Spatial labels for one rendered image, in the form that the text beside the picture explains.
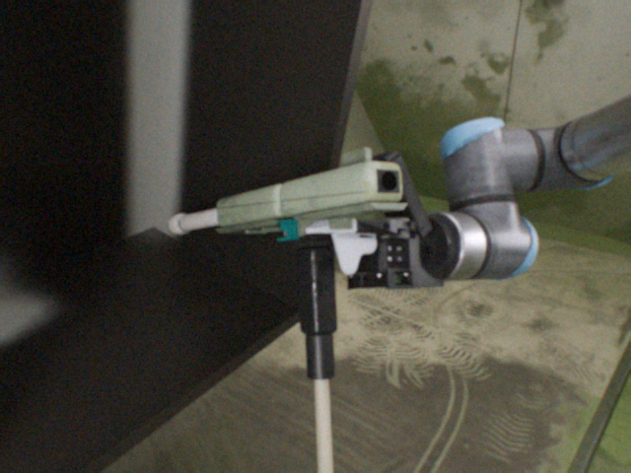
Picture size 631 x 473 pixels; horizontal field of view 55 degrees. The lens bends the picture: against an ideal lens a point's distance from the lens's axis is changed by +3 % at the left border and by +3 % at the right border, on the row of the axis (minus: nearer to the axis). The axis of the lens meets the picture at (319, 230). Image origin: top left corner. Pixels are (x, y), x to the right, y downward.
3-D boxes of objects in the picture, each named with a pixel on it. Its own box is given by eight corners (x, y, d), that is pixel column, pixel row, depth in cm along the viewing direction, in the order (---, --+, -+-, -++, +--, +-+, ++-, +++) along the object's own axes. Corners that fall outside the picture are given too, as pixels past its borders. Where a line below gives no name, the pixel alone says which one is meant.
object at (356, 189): (420, 390, 54) (405, 144, 55) (381, 399, 51) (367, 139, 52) (196, 346, 93) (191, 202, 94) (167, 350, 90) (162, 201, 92)
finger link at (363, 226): (367, 232, 61) (417, 235, 67) (367, 217, 61) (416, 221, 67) (334, 235, 64) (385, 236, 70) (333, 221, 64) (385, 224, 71)
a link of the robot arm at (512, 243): (481, 219, 90) (492, 284, 88) (424, 215, 82) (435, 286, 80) (537, 203, 82) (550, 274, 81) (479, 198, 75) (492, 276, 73)
